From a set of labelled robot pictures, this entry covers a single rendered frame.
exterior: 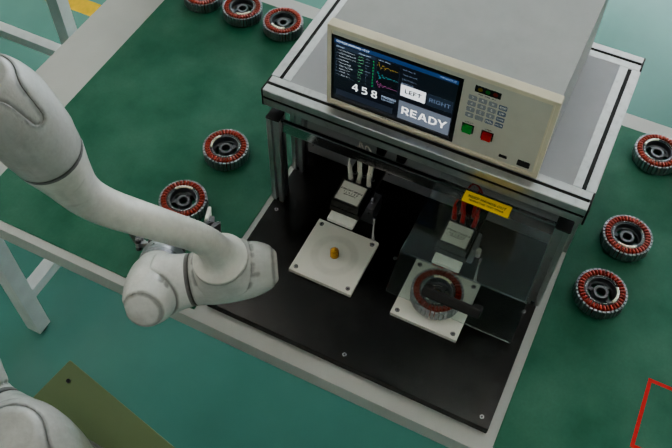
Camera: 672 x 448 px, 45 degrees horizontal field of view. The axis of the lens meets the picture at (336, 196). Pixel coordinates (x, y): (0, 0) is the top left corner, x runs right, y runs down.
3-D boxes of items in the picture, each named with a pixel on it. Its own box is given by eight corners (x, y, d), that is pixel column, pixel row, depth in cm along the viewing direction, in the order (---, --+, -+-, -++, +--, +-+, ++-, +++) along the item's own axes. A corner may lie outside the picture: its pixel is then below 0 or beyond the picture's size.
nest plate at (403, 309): (455, 343, 170) (456, 340, 169) (389, 314, 174) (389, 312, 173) (480, 287, 178) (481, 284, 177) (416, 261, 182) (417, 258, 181)
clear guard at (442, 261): (510, 344, 145) (516, 328, 140) (385, 291, 151) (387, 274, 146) (563, 209, 162) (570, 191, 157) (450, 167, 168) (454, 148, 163)
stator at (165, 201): (206, 226, 189) (205, 217, 186) (158, 226, 189) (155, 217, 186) (210, 187, 196) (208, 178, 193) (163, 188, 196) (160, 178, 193)
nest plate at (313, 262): (350, 297, 176) (350, 295, 175) (288, 271, 180) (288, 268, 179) (378, 245, 185) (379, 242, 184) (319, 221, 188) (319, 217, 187)
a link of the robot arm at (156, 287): (140, 297, 163) (204, 287, 163) (123, 341, 149) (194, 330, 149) (125, 250, 159) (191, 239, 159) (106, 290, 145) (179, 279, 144)
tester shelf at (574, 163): (582, 225, 152) (589, 211, 148) (261, 104, 169) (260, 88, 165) (639, 73, 176) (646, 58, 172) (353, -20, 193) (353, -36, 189)
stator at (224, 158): (258, 148, 204) (257, 138, 201) (233, 179, 198) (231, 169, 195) (220, 131, 207) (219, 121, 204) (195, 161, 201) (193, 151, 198)
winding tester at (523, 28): (536, 179, 153) (561, 104, 136) (326, 101, 164) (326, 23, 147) (592, 48, 174) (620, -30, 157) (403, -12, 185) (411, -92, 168)
